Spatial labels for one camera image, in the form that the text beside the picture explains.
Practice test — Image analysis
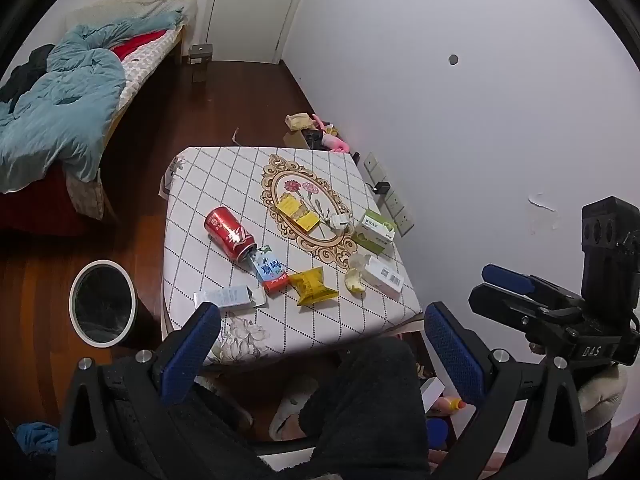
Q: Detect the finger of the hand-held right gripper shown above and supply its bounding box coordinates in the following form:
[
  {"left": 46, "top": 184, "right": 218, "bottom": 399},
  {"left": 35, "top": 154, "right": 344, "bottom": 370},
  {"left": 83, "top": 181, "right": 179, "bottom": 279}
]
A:
[
  {"left": 481, "top": 262, "right": 586, "bottom": 307},
  {"left": 468, "top": 282, "right": 552, "bottom": 331}
]

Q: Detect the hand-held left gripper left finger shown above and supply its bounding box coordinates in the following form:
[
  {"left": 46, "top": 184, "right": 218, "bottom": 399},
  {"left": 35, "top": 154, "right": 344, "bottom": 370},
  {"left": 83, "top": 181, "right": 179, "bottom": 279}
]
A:
[{"left": 55, "top": 302, "right": 251, "bottom": 480}]

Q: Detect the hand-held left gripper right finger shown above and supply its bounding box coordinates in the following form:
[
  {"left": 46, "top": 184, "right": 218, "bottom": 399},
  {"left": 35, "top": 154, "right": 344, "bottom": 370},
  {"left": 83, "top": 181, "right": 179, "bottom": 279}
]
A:
[{"left": 422, "top": 301, "right": 588, "bottom": 480}]

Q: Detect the white carton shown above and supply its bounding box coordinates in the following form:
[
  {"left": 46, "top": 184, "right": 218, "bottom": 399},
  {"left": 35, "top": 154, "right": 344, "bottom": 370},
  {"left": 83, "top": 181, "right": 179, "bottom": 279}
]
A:
[{"left": 193, "top": 285, "right": 268, "bottom": 310}]

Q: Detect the white rimmed black trash bin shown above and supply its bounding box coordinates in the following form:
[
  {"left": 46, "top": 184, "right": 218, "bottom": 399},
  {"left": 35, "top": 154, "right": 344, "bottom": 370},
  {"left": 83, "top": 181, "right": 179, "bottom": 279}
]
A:
[{"left": 68, "top": 260, "right": 162, "bottom": 349}]

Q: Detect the white barcode box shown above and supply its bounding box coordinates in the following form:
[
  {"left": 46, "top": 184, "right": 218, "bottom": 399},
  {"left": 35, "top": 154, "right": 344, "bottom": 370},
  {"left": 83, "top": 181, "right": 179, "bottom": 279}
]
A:
[{"left": 361, "top": 255, "right": 405, "bottom": 295}]

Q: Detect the blue drink pouch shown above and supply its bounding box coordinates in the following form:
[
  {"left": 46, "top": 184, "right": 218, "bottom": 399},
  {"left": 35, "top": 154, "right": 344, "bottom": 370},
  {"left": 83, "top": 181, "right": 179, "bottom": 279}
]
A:
[{"left": 248, "top": 245, "right": 291, "bottom": 295}]

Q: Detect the red soda can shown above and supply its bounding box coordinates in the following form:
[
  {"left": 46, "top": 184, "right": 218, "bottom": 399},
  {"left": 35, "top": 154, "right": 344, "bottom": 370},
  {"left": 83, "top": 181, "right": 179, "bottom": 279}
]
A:
[{"left": 204, "top": 206, "right": 258, "bottom": 263}]

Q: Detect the yellow citrus peel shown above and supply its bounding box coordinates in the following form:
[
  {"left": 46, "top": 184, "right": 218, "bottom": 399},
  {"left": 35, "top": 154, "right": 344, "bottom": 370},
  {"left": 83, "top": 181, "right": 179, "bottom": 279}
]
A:
[{"left": 344, "top": 267, "right": 367, "bottom": 295}]

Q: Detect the yellow snack packet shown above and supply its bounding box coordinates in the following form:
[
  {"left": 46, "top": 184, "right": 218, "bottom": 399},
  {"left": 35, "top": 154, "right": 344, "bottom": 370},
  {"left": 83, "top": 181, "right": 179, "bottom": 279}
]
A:
[{"left": 289, "top": 267, "right": 337, "bottom": 307}]

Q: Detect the green and white box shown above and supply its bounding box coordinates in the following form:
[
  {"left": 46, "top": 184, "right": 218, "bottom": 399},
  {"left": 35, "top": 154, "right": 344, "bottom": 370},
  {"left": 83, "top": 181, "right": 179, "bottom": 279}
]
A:
[{"left": 352, "top": 208, "right": 396, "bottom": 255}]

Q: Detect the small white box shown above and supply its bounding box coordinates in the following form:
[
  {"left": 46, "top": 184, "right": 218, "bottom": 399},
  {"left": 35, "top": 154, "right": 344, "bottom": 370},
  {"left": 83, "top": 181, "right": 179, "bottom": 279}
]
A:
[{"left": 419, "top": 376, "right": 446, "bottom": 414}]

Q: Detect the orange and yellow bottle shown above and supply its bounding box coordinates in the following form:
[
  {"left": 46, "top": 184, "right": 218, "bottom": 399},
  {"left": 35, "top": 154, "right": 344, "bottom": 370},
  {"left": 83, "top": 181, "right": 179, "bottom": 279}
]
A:
[{"left": 431, "top": 396, "right": 467, "bottom": 417}]

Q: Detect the blue round container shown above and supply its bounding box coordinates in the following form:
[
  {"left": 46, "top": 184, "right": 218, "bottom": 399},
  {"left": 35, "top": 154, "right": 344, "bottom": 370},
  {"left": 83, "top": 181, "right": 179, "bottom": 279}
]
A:
[{"left": 426, "top": 417, "right": 449, "bottom": 452}]

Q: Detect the white plush slipper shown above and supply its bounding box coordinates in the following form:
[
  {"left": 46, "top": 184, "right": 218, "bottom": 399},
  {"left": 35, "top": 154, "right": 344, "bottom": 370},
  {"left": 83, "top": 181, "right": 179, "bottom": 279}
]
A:
[{"left": 268, "top": 374, "right": 321, "bottom": 442}]

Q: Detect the cream fluffy cloth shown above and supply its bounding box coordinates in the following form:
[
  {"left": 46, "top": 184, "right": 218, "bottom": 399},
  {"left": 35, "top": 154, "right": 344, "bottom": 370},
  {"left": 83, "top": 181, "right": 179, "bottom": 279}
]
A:
[{"left": 575, "top": 364, "right": 629, "bottom": 467}]

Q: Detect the white checked floral tablecloth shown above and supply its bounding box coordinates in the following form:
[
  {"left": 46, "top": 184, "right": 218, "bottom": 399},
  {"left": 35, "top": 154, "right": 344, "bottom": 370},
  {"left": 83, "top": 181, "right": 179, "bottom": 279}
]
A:
[{"left": 159, "top": 146, "right": 422, "bottom": 367}]

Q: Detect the blue crumpled cloth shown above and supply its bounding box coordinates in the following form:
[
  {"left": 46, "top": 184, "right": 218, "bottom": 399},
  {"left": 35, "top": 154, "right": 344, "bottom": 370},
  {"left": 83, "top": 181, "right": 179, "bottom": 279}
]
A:
[{"left": 14, "top": 422, "right": 61, "bottom": 462}]

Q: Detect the pink plush toy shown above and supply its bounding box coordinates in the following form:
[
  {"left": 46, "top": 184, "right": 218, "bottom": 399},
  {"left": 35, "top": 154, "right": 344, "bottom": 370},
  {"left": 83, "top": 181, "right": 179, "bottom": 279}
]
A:
[{"left": 312, "top": 114, "right": 351, "bottom": 154}]

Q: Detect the brown cardboard box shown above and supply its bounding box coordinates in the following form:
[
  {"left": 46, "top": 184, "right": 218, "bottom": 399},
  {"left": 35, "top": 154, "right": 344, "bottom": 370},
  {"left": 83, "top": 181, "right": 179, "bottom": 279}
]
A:
[{"left": 282, "top": 128, "right": 327, "bottom": 151}]

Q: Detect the light blue duvet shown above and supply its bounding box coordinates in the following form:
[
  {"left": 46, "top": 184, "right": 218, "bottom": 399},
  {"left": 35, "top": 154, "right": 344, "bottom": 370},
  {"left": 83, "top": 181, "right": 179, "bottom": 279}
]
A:
[{"left": 0, "top": 10, "right": 186, "bottom": 195}]

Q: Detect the wooden bed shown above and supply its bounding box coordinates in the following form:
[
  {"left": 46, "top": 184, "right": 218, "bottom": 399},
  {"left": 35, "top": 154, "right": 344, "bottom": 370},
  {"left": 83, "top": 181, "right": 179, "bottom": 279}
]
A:
[{"left": 0, "top": 0, "right": 201, "bottom": 239}]

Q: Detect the small grey stool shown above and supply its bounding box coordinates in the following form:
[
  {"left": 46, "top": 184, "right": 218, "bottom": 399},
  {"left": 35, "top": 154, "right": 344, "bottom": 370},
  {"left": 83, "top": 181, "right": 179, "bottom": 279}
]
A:
[{"left": 187, "top": 43, "right": 214, "bottom": 84}]

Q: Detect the red blanket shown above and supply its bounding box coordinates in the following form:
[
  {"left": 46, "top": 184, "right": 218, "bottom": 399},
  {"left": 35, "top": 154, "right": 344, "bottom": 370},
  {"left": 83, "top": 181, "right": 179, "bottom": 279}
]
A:
[{"left": 109, "top": 30, "right": 167, "bottom": 60}]

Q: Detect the dark cloth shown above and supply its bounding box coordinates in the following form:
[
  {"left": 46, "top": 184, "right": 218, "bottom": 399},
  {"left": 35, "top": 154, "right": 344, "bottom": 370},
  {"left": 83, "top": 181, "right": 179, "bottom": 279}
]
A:
[{"left": 0, "top": 44, "right": 56, "bottom": 104}]

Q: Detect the white door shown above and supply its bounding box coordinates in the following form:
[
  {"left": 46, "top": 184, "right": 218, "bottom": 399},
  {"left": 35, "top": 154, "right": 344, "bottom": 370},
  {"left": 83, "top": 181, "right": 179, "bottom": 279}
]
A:
[{"left": 205, "top": 0, "right": 319, "bottom": 65}]

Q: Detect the white wall socket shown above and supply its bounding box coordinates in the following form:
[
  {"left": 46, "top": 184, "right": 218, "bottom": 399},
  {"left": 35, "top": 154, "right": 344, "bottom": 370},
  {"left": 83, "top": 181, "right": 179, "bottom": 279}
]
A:
[
  {"left": 394, "top": 207, "right": 416, "bottom": 236},
  {"left": 382, "top": 189, "right": 406, "bottom": 216},
  {"left": 363, "top": 152, "right": 384, "bottom": 184}
]

